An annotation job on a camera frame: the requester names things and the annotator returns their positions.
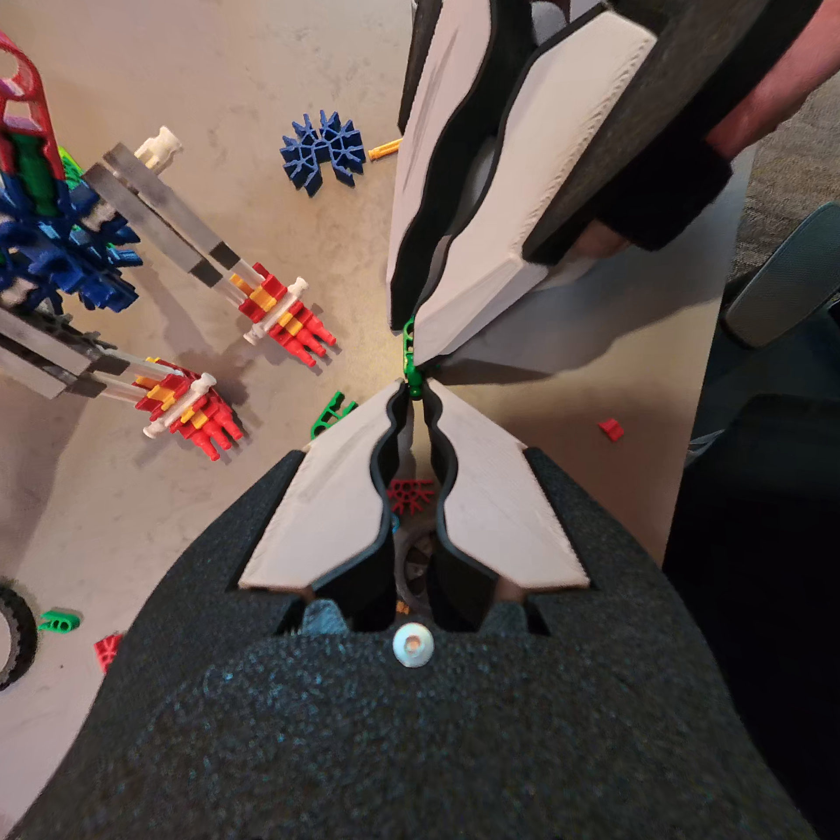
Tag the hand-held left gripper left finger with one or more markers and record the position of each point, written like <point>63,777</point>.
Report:
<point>308,525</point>

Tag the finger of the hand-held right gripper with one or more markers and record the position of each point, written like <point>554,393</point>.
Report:
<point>433,131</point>
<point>564,144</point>

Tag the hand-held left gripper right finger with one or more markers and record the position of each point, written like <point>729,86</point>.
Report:
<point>518,525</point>

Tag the green connector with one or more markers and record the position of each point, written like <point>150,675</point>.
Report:
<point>331,417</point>

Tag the blue snowflake connector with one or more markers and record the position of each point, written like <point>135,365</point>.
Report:
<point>321,154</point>

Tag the green short rod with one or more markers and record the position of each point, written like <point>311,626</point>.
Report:
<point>409,341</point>
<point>414,384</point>

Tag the colourful construction toy model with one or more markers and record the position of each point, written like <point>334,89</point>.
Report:
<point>164,223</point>

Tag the person's right hand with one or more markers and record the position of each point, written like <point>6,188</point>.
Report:
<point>768,98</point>

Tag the red connector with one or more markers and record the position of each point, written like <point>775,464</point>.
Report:
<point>410,495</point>
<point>108,651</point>

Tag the grey pulley wheel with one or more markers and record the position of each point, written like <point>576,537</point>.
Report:
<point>413,564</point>

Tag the tiny red piece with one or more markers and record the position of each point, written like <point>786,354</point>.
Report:
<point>611,430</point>

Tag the grey chair armrest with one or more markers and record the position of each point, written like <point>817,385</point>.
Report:
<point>787,282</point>

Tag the green small piece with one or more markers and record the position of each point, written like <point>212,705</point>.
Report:
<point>59,622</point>

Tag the black rubber tyre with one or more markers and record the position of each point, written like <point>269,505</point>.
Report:
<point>23,630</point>

